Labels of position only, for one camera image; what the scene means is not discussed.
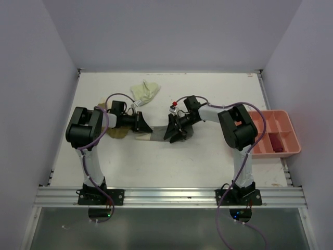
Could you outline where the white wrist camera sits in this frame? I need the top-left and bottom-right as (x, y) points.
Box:
(133, 99), (144, 107)
(169, 102), (178, 115)

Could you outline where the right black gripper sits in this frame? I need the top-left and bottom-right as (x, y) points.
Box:
(164, 112), (198, 142)

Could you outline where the aluminium mounting rail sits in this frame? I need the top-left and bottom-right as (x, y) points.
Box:
(33, 186), (307, 208)

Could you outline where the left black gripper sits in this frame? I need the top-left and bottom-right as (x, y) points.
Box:
(120, 111), (152, 132)

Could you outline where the pale green underwear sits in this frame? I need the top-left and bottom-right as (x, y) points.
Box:
(130, 80), (161, 105)

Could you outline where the olive and cream underwear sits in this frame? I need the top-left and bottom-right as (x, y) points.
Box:
(97, 97), (130, 139)

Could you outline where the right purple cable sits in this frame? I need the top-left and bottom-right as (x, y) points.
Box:
(174, 95), (269, 250)

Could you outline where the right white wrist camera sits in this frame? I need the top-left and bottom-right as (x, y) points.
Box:
(169, 102), (178, 115)

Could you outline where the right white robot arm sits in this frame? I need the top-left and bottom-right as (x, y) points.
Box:
(163, 95), (258, 205)

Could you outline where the grey and cream underwear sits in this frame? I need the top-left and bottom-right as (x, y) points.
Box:
(135, 126), (194, 142)

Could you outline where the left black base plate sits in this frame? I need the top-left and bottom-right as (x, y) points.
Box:
(76, 189), (125, 206)

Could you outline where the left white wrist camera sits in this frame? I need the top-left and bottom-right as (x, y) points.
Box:
(133, 99), (144, 107)

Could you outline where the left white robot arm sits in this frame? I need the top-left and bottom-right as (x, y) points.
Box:
(65, 101), (152, 205)

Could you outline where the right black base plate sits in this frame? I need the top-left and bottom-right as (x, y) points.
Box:
(221, 182), (263, 206)

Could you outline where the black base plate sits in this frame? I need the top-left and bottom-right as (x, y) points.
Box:
(76, 189), (125, 206)
(221, 182), (263, 206)

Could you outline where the dark red rolled underwear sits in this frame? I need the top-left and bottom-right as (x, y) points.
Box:
(268, 133), (284, 153)

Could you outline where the pink divided tray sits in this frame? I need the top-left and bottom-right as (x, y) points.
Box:
(249, 110), (301, 159)

